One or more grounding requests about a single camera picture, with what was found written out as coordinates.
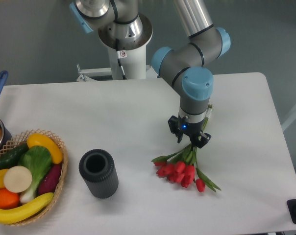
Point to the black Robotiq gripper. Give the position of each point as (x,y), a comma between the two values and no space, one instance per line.
(178,127)

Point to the red tulip bouquet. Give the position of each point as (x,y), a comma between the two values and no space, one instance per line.
(181,167)

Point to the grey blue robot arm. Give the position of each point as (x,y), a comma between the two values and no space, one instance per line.
(183,69)

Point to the dark grey ribbed vase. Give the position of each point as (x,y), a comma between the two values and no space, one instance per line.
(97,168)

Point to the purple sweet potato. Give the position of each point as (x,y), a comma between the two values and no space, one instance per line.
(50,181)

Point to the yellow squash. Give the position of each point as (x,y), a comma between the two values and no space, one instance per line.
(38,139)

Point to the green bok choy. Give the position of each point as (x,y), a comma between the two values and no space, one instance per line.
(38,161)

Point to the woven wicker basket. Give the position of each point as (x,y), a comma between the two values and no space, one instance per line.
(22,138)

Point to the white radish slice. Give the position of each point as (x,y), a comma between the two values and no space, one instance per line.
(17,179)

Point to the green cucumber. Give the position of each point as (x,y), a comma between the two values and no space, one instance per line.
(11,158)

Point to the orange fruit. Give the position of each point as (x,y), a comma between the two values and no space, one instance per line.
(8,199)

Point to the yellow banana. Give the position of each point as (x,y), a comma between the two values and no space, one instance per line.
(25,211)

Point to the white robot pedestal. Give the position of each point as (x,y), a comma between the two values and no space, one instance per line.
(126,46)

